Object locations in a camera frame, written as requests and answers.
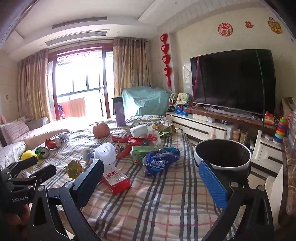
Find red white carton box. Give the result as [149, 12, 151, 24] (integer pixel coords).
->
[102, 164, 131, 195]

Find green drink carton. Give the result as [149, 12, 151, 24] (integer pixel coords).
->
[132, 146, 158, 164]

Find red snack wrapper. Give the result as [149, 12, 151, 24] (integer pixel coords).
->
[111, 136, 151, 146]

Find blue snack bag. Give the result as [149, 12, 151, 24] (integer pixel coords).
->
[142, 147, 181, 177]

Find white red plastic bag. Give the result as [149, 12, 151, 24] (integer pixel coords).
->
[145, 131, 162, 146]

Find black round trash bin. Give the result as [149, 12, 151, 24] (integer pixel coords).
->
[193, 138, 252, 186]

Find person left hand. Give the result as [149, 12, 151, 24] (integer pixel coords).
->
[1, 204, 31, 240]

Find green crushed can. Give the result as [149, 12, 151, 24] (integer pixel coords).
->
[35, 147, 50, 159]

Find yellow ball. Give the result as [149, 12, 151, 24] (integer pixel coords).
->
[21, 150, 38, 161]

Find yellow crumpled wrapper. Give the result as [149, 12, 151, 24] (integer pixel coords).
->
[66, 161, 85, 179]

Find red crushed can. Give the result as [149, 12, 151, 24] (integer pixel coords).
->
[45, 138, 62, 150]

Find red apple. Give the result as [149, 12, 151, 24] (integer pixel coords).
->
[93, 123, 110, 138]

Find left beige curtain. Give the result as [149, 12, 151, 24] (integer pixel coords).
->
[17, 49, 52, 121]

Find beige curtain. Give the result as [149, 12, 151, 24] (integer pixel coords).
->
[17, 49, 52, 121]
[113, 37, 151, 97]

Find white tv cabinet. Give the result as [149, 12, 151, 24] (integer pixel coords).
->
[166, 112, 284, 177]

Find plaid blanket cover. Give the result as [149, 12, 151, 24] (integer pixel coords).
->
[20, 115, 222, 240]

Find purple gift bag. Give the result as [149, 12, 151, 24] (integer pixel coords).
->
[112, 97, 126, 126]

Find teal covered furniture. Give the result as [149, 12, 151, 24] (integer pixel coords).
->
[121, 86, 171, 118]

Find green snack bag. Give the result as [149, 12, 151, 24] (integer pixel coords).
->
[159, 125, 176, 137]

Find right beige curtain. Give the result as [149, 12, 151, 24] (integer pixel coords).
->
[113, 37, 151, 97]

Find black flat screen television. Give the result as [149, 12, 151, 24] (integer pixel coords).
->
[190, 49, 276, 115]

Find toy phone cash register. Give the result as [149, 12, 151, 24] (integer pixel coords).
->
[169, 93, 192, 115]

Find round red paper cutout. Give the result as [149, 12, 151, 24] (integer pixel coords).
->
[218, 23, 233, 37]

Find rainbow stacking ring toy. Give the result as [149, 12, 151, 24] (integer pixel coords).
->
[273, 117, 288, 146]

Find red lantern string decoration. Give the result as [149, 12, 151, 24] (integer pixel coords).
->
[160, 33, 172, 90]

